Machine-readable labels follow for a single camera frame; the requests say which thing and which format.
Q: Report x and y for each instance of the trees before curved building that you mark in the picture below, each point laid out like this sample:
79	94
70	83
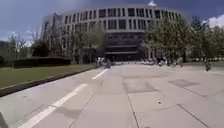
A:
83	41

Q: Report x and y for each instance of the grey concrete slab plaza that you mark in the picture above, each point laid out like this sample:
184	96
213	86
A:
140	93

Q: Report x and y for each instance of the curved grey building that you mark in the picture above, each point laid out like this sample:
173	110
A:
123	23

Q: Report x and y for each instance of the row of parked bicycles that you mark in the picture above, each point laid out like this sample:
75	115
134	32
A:
160	62

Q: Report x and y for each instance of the row of leafy trees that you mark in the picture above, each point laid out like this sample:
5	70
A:
173	38

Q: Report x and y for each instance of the dark hedge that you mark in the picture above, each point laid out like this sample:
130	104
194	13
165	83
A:
40	62

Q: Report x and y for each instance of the dark round tree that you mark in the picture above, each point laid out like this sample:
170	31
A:
40	50

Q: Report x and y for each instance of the white painted line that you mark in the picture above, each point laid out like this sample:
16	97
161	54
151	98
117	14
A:
50	108

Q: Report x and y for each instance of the dark kerb strip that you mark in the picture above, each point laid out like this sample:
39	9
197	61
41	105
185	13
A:
33	83

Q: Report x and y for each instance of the green grass lawn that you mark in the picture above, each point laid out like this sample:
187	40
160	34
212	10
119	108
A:
26	74

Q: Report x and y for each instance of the person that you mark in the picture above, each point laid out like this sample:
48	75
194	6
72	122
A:
207	65

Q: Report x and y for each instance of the bare trees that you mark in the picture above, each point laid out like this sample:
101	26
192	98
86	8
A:
16	46

